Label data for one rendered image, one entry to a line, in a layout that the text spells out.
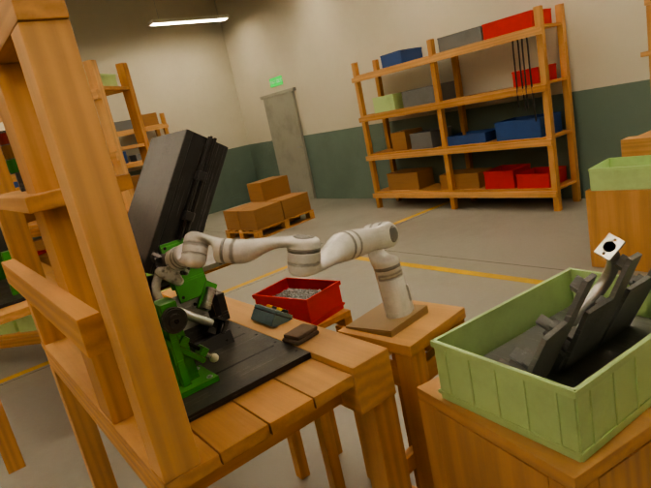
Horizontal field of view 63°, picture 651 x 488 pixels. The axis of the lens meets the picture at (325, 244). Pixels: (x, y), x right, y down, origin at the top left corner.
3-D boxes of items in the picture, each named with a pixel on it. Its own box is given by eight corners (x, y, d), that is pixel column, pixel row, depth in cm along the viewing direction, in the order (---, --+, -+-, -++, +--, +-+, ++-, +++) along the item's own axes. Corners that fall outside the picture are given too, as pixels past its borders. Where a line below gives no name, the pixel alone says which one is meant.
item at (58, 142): (62, 332, 240) (-14, 115, 218) (201, 463, 122) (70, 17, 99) (41, 341, 235) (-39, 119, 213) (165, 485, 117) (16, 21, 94)
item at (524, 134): (558, 212, 598) (537, 5, 547) (374, 208, 836) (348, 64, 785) (582, 199, 629) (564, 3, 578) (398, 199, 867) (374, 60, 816)
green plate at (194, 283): (203, 293, 194) (182, 239, 193) (211, 291, 187) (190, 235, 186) (173, 305, 188) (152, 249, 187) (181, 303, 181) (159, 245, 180)
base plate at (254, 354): (174, 302, 251) (173, 298, 251) (311, 357, 164) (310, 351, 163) (82, 338, 227) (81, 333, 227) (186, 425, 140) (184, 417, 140)
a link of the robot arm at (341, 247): (306, 281, 141) (358, 263, 161) (306, 246, 139) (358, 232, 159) (280, 276, 146) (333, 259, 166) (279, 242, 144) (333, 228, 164)
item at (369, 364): (192, 309, 278) (184, 283, 274) (397, 393, 159) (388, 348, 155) (166, 320, 270) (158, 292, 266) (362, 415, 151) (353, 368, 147)
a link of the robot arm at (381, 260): (356, 228, 179) (369, 276, 182) (380, 225, 173) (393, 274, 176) (369, 221, 186) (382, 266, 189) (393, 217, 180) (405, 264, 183)
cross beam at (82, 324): (21, 278, 221) (14, 258, 219) (111, 349, 118) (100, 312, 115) (8, 283, 218) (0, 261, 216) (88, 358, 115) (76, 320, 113)
